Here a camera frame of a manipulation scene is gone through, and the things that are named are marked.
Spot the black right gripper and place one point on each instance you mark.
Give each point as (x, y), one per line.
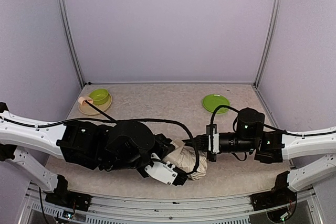
(202, 141)

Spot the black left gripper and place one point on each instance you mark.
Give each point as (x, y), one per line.
(166, 147)

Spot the beige folding umbrella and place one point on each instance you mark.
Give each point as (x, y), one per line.
(183, 156)

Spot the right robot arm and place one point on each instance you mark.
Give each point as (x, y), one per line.
(273, 146)

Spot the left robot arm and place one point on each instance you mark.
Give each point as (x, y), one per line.
(127, 145)

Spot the green flat plate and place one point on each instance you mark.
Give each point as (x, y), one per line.
(211, 101)

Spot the lime green bowl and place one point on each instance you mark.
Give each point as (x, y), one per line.
(99, 96)

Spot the beige round plate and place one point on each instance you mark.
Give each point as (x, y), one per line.
(86, 109)

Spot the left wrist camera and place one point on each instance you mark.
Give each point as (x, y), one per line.
(166, 173)

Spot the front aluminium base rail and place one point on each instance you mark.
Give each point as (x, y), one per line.
(114, 209)

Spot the left aluminium frame post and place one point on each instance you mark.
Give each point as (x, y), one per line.
(70, 42)

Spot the aluminium frame post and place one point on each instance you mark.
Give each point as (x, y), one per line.
(70, 42)
(267, 46)

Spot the right aluminium frame post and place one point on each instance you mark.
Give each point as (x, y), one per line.
(267, 46)

